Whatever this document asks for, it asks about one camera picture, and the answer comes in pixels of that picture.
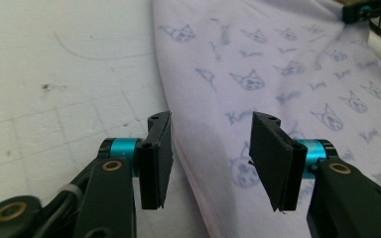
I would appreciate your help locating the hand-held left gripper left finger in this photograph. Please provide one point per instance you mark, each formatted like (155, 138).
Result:
(153, 165)

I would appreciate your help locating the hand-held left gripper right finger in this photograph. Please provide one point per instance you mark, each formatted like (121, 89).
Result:
(274, 165)

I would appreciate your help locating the lilac printed towel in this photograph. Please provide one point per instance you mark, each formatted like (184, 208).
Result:
(278, 49)

